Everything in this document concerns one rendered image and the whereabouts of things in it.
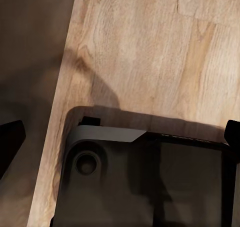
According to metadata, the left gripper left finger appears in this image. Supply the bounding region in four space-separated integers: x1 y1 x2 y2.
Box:
0 120 26 180

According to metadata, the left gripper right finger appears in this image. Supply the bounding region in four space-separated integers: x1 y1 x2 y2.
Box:
224 120 240 160

